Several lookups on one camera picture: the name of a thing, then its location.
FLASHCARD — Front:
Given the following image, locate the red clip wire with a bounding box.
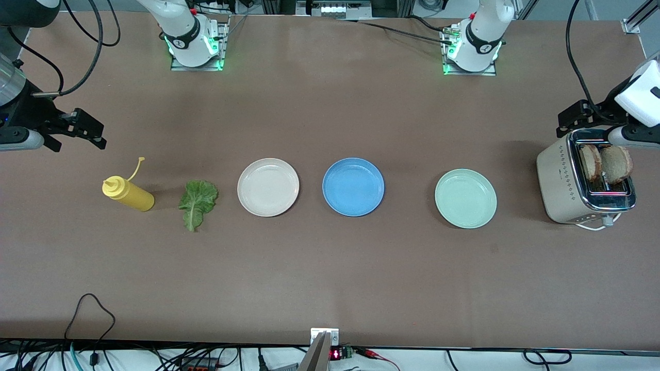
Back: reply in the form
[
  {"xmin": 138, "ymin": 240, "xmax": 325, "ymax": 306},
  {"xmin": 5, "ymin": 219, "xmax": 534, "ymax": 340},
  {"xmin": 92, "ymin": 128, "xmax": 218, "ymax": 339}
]
[{"xmin": 360, "ymin": 347, "xmax": 401, "ymax": 371}]

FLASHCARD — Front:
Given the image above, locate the yellow squeeze bottle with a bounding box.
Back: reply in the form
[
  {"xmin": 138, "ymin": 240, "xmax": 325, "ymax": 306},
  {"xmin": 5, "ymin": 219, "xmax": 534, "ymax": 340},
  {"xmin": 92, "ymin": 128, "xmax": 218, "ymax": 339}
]
[{"xmin": 102, "ymin": 157, "xmax": 156, "ymax": 212}]

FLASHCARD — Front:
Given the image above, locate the beige chrome toaster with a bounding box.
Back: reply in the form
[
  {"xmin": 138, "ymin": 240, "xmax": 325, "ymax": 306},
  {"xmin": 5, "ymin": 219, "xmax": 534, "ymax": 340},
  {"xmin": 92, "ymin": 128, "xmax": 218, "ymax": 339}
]
[{"xmin": 536, "ymin": 128, "xmax": 637, "ymax": 225}]

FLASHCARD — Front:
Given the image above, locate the beige round plate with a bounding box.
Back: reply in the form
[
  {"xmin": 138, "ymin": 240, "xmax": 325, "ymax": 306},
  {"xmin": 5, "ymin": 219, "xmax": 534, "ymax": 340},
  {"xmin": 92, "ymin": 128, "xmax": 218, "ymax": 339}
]
[{"xmin": 237, "ymin": 158, "xmax": 300, "ymax": 217}]

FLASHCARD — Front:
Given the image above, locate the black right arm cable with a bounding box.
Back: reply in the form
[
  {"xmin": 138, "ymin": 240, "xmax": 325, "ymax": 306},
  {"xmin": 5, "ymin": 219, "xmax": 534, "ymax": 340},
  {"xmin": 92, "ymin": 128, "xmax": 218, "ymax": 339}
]
[{"xmin": 5, "ymin": 0, "xmax": 122, "ymax": 98}]

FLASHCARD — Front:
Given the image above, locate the black looped table cable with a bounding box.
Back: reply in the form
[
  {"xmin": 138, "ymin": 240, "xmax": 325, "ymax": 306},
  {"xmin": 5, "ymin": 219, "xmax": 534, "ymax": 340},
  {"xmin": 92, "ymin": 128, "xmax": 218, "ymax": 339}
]
[{"xmin": 64, "ymin": 293, "xmax": 117, "ymax": 371}]

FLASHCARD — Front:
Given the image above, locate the aluminium frame corner bracket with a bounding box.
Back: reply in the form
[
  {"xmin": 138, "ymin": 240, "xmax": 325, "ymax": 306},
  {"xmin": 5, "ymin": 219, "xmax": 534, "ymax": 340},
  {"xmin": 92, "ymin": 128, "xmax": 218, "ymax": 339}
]
[{"xmin": 621, "ymin": 0, "xmax": 660, "ymax": 35}]

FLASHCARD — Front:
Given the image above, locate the black coiled cable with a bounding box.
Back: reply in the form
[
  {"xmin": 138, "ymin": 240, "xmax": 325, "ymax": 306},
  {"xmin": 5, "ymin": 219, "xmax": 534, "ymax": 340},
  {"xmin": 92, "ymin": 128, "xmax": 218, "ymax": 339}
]
[{"xmin": 523, "ymin": 348, "xmax": 573, "ymax": 366}]

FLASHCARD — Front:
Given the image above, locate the toasted bread slice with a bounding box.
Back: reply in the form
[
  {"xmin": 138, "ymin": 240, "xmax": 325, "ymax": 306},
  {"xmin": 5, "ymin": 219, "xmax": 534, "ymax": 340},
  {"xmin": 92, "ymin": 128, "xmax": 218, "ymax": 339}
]
[
  {"xmin": 578, "ymin": 144, "xmax": 603, "ymax": 181},
  {"xmin": 599, "ymin": 145, "xmax": 634, "ymax": 185}
]

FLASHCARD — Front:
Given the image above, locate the black arm base cable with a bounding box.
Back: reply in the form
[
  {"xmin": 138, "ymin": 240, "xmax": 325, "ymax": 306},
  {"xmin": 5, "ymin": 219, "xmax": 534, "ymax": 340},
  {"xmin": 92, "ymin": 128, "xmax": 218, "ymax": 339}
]
[{"xmin": 330, "ymin": 14, "xmax": 455, "ymax": 48}]

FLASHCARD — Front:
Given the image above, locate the silver control box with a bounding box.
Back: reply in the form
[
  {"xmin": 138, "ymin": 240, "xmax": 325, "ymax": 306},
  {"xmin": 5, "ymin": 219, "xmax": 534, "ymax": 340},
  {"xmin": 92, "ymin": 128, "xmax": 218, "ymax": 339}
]
[{"xmin": 296, "ymin": 0, "xmax": 373, "ymax": 19}]

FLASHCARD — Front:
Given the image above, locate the green lettuce leaf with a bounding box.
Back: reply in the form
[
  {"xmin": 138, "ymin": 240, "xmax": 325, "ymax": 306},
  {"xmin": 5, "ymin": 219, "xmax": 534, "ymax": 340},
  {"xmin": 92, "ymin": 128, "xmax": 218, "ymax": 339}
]
[{"xmin": 178, "ymin": 179, "xmax": 219, "ymax": 232}]

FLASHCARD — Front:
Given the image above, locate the white toaster power cord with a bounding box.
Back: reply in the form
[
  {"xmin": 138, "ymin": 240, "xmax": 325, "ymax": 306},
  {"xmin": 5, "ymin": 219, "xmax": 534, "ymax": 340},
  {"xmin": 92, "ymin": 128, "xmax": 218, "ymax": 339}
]
[{"xmin": 574, "ymin": 217, "xmax": 618, "ymax": 231}]

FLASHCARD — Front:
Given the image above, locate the aluminium camera mount post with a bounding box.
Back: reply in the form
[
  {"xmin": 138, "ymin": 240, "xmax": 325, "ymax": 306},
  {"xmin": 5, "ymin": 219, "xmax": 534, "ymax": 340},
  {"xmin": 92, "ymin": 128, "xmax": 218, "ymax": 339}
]
[{"xmin": 298, "ymin": 327, "xmax": 341, "ymax": 371}]

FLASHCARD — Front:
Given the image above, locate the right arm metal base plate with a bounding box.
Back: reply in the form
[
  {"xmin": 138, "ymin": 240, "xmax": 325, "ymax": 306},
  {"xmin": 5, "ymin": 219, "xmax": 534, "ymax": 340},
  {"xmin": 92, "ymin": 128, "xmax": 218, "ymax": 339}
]
[{"xmin": 170, "ymin": 14, "xmax": 230, "ymax": 72}]

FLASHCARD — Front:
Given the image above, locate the mint green round plate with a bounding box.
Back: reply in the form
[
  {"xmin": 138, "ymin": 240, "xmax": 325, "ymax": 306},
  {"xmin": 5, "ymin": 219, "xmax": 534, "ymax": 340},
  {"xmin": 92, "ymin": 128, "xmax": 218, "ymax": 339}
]
[{"xmin": 434, "ymin": 168, "xmax": 498, "ymax": 229}]

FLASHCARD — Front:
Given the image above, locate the blue round plate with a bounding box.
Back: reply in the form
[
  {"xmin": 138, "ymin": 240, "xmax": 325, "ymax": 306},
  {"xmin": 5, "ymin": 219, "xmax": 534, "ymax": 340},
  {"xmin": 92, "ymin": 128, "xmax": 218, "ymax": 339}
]
[{"xmin": 322, "ymin": 157, "xmax": 385, "ymax": 217}]

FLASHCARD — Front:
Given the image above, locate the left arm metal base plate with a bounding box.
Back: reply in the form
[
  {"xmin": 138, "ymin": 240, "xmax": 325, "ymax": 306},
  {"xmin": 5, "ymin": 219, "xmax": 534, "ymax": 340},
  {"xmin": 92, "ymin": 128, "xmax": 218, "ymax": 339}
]
[{"xmin": 441, "ymin": 25, "xmax": 499, "ymax": 77}]

